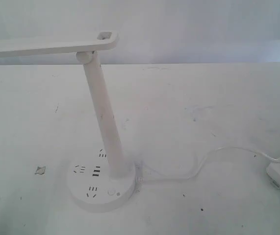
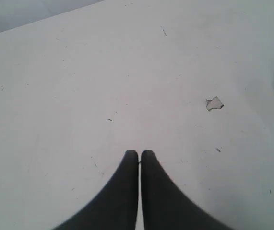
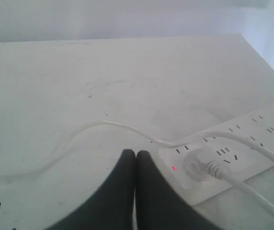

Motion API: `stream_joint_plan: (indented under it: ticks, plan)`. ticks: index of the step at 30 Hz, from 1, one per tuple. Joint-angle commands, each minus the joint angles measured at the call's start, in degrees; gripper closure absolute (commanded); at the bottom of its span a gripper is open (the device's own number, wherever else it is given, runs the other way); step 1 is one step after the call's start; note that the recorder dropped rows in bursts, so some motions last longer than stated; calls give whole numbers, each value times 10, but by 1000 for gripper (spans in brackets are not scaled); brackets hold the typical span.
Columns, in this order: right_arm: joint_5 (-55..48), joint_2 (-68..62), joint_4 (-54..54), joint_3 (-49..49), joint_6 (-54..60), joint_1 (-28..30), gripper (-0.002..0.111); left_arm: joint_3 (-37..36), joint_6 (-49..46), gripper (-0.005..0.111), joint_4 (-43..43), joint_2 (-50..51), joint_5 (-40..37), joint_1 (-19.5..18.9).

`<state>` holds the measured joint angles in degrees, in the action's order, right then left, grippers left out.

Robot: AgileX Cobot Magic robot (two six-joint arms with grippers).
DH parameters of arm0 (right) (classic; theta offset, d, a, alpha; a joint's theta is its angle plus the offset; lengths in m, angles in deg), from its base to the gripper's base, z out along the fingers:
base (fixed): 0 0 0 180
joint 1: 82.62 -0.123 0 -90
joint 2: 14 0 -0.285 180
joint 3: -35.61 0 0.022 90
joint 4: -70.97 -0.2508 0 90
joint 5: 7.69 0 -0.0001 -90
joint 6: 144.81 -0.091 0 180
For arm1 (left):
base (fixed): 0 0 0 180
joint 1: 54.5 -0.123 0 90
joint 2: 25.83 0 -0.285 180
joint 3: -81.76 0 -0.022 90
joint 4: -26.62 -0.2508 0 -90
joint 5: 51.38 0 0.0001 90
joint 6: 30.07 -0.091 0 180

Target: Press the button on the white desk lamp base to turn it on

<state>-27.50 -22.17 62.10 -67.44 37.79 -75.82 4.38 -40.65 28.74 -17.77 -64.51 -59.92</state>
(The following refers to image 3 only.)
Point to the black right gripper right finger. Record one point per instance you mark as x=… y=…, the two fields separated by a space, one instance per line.
x=158 y=207

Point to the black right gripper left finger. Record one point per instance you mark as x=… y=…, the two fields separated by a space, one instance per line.
x=110 y=207

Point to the white power strip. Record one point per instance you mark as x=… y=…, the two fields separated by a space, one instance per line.
x=243 y=162

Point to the white plug with cable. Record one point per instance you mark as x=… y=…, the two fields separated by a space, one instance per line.
x=202 y=163

